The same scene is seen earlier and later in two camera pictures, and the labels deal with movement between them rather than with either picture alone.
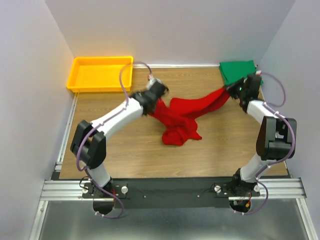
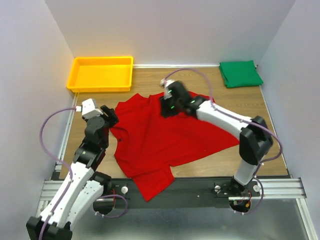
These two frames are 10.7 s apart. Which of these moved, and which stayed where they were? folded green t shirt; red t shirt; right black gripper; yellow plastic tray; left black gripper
Moved: red t shirt; left black gripper; right black gripper
Stayed: folded green t shirt; yellow plastic tray
